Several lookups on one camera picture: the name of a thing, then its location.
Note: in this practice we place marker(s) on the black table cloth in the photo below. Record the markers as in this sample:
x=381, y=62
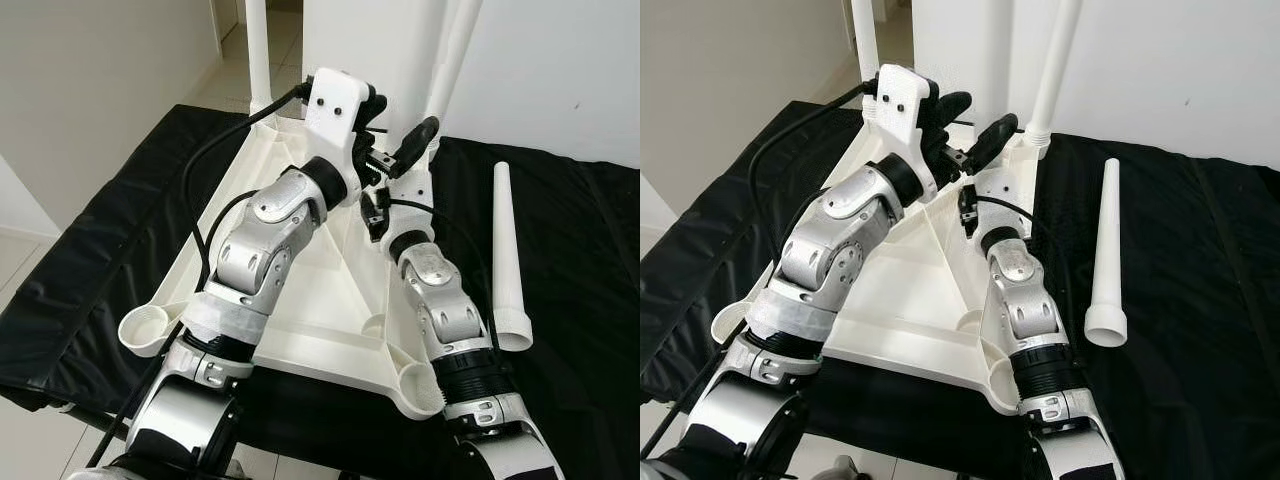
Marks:
x=570, y=250
x=1200, y=300

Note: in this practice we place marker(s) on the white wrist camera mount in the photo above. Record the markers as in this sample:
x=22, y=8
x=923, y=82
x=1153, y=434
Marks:
x=410, y=195
x=900, y=100
x=1003, y=195
x=335, y=105

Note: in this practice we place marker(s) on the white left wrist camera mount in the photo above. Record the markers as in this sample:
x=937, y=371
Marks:
x=900, y=100
x=335, y=105

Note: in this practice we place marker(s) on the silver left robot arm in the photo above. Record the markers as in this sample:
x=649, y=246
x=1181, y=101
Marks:
x=830, y=250
x=260, y=240

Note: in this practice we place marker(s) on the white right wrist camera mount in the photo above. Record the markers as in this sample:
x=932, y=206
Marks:
x=1003, y=195
x=410, y=195

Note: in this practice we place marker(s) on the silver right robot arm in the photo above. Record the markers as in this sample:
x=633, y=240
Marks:
x=1025, y=300
x=440, y=300

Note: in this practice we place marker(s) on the grey left robot foot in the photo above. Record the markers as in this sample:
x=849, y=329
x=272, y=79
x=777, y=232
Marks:
x=840, y=470

